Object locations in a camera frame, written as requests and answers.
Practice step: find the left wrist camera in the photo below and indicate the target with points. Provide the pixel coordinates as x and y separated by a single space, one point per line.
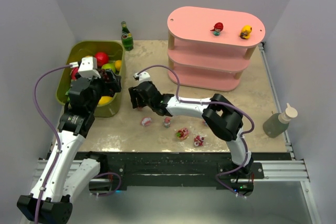
87 67

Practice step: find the pink three-tier shelf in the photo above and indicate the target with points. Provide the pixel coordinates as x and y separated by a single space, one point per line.
200 59

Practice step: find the green apple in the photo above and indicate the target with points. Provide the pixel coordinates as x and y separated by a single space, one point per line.
109 66

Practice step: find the red white swirl toy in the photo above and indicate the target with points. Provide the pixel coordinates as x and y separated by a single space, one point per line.
199 141

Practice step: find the red-haired doll toy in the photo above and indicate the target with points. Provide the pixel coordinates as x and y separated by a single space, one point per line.
217 29

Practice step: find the small pink figure toy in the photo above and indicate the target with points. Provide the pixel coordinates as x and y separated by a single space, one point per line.
167 122

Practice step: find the green glass bottle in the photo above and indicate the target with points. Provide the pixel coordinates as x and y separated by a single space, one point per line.
126 37

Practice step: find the yellow mango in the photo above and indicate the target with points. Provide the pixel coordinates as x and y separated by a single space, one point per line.
104 100

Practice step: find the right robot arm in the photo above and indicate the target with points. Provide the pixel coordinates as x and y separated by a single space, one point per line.
226 121

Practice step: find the pink dragon fruit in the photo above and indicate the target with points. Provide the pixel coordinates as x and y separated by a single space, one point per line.
73 73

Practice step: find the orange fruit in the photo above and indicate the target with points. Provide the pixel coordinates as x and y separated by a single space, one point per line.
118 64

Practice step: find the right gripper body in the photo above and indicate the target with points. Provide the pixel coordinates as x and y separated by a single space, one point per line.
135 96

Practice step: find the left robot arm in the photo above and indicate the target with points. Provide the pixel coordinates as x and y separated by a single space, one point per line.
51 199

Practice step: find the pink round toy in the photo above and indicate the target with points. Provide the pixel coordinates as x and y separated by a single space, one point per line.
146 121

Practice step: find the yellow-haired doll toy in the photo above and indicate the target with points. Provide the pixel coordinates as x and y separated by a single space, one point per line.
245 32

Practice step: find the olive green fruit bin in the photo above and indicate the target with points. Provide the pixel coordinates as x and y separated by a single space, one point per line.
114 50

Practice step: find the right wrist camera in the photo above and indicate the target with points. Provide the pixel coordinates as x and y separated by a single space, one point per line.
142 77

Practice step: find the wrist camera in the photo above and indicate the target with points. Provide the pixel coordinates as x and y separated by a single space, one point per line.
87 67
142 77

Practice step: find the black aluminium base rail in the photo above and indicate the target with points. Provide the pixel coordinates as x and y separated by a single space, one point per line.
184 170

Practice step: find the strawberry cake toy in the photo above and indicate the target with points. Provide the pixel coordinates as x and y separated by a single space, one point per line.
182 134

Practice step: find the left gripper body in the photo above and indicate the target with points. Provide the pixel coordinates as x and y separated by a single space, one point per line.
111 81

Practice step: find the green soap dispenser bottle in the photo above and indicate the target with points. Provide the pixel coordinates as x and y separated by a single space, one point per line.
279 122

